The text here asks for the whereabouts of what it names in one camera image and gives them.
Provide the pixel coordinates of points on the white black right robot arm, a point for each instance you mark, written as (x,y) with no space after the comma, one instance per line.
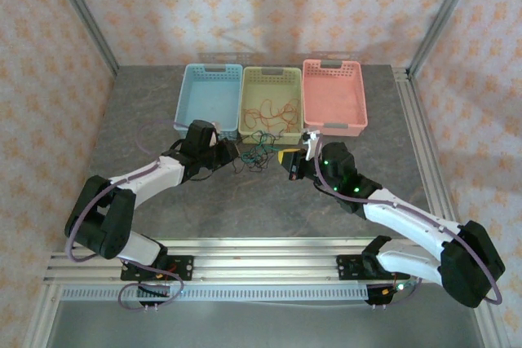
(408,213)

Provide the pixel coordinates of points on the blue perforated plastic basket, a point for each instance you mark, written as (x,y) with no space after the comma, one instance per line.
(208,95)

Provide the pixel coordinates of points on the pale yellow perforated plastic basket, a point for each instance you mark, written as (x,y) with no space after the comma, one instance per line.
(271,87)

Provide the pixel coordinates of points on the pink perforated plastic basket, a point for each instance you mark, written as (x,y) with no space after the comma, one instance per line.
(334,95)

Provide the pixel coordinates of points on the aluminium frame rail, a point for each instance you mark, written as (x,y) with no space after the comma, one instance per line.
(424,140)
(41,315)

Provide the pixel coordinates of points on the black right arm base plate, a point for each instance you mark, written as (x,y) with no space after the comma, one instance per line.
(346,268)

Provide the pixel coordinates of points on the wide aluminium mounting rail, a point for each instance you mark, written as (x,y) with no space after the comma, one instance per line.
(265,262)

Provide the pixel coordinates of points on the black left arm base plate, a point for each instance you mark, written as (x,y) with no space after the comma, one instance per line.
(181,266)

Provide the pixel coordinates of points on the aluminium frame post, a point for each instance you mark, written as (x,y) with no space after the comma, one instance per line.
(82,14)
(445,14)

